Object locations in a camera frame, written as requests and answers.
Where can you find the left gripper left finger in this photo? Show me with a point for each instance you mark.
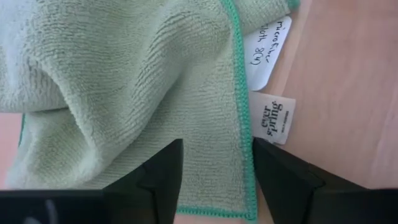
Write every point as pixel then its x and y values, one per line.
pixel 149 193

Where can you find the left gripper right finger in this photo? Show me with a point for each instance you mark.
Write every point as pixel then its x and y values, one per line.
pixel 295 196

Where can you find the pale green microfiber towel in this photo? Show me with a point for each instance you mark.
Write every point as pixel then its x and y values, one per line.
pixel 124 77

